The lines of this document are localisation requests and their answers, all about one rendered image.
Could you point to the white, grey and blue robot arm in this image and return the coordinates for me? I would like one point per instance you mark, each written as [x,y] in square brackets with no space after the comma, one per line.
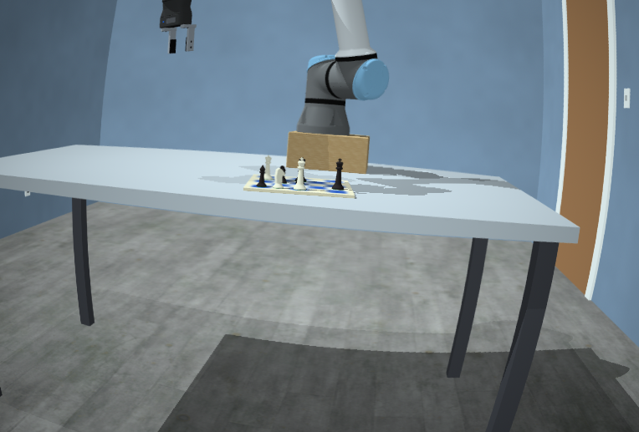
[332,79]

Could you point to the blue and cream chessboard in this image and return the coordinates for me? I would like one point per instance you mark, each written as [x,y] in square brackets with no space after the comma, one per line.
[314,187]

